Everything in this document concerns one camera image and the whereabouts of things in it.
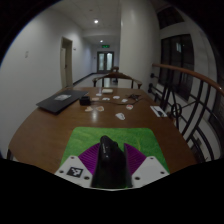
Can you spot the glass double door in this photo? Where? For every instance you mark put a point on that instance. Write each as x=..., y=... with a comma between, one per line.
x=105, y=62

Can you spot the green exit sign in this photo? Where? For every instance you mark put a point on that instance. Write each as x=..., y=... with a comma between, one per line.
x=105, y=46

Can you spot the black closed laptop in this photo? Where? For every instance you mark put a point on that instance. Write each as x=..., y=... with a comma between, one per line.
x=61, y=100

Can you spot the dark framed window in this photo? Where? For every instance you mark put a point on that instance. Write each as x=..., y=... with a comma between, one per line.
x=176, y=66

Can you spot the white card with black print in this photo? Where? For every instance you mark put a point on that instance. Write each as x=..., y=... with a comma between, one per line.
x=158, y=111

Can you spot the green mouse pad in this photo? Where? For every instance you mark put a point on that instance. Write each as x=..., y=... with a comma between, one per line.
x=133, y=136

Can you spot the flat white card box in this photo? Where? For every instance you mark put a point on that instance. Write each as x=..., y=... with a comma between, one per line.
x=107, y=90

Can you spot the dark wooden chair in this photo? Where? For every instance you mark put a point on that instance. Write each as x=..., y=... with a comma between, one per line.
x=115, y=69

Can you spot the wooden side door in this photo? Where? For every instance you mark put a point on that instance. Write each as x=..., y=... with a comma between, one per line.
x=66, y=63

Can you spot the small black box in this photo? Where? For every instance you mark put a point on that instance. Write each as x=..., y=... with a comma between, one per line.
x=85, y=101

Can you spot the wood-topped metal railing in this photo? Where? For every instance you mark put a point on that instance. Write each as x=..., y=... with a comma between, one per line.
x=196, y=100

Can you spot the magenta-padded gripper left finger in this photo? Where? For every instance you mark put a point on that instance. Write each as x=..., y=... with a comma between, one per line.
x=71, y=171

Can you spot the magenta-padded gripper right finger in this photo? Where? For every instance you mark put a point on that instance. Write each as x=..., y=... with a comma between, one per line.
x=150, y=171

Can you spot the small red-white sticker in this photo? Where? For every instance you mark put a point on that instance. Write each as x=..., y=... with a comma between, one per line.
x=129, y=107

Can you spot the wooden armchair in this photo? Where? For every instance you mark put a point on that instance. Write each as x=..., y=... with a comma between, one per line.
x=116, y=77

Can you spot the small tan sticker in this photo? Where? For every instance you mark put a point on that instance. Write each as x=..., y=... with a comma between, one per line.
x=89, y=108
x=99, y=108

